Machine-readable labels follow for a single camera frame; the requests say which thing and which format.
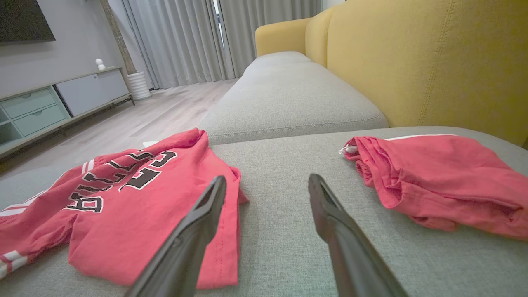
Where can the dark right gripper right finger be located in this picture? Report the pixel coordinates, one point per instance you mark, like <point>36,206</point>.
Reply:
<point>350,247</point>

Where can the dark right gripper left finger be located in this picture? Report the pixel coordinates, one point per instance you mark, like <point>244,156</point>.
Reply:
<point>181,247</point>

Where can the red jersey white sleeves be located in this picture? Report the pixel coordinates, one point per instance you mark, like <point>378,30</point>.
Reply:
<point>123,231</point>

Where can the red shorts white stripe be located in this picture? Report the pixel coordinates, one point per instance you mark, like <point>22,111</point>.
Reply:
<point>445,181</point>

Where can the large grey sofa seat cushion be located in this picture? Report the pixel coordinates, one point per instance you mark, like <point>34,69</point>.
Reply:
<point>288,247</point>

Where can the grey middle sofa seat cushion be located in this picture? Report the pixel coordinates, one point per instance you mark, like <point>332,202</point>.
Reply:
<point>288,103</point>

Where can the white ribbed cylinder vase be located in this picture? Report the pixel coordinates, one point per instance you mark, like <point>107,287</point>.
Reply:
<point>139,86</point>

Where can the pale green TV cabinet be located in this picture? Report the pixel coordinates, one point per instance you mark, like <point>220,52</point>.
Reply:
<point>62,103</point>

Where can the small white figurine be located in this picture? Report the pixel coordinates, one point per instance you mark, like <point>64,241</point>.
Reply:
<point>100,64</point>

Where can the small grey sofa seat cushion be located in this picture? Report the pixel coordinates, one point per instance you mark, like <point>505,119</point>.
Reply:
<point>276,60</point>

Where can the yellow sofa backrest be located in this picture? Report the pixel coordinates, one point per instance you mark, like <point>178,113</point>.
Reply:
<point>433,62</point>

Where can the grey pleated curtain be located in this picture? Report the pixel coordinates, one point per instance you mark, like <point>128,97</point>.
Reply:
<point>181,41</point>

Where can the brown wooden pillar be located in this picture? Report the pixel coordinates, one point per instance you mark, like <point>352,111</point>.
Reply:
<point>119,41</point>

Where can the yellow sofa armrest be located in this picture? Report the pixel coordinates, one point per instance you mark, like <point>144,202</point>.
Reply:
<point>280,37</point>

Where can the black wall television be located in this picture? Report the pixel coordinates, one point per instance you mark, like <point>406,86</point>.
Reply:
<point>22,18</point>

